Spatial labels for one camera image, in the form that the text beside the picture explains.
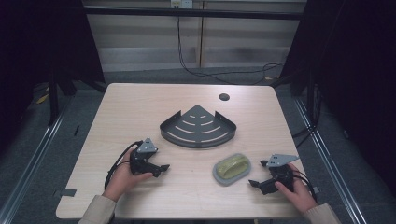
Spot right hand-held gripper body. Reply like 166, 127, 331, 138
259, 153, 300, 196

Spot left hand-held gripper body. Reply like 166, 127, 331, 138
129, 137, 161, 176

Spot person's right hand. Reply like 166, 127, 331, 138
274, 162, 318, 215

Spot person's left hand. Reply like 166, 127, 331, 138
102, 148, 154, 203

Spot yellow-green soap bar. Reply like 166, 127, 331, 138
216, 155, 251, 180

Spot green sponge in bag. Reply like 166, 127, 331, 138
212, 152, 253, 188

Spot dark grey corner shelf rack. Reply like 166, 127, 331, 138
159, 105, 238, 149

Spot grey tape piece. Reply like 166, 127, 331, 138
53, 188, 78, 199

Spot black stand leg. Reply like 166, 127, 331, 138
47, 73, 61, 127

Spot yellow floor scrap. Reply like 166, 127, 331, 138
35, 92, 50, 105

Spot black curtain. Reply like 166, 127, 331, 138
0, 0, 106, 150
270, 0, 396, 197

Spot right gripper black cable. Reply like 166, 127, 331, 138
291, 169, 318, 203

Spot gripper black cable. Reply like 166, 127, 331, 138
291, 169, 318, 203
104, 140, 145, 191

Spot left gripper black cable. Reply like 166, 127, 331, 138
104, 140, 145, 191

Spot metal floor rail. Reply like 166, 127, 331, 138
292, 96, 372, 224
0, 92, 76, 224

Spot black floor cables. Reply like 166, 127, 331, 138
290, 82, 321, 149

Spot black wall cable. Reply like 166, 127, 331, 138
175, 15, 285, 86

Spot black horizontal frame bar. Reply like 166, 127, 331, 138
83, 7, 305, 21

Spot white wall power outlet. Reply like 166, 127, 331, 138
169, 0, 194, 9

